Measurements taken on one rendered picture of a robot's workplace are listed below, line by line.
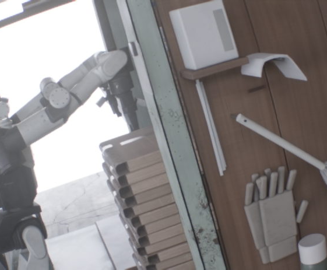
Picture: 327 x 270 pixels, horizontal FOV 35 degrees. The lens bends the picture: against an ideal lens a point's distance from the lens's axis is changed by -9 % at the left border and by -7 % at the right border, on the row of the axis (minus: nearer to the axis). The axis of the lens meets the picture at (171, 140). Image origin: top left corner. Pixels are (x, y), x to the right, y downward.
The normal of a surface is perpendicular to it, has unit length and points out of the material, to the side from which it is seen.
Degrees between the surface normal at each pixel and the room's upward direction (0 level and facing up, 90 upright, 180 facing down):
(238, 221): 90
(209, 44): 90
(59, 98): 62
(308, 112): 90
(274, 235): 90
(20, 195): 100
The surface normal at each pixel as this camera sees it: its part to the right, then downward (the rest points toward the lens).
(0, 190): 0.30, 0.32
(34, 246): 0.51, 0.07
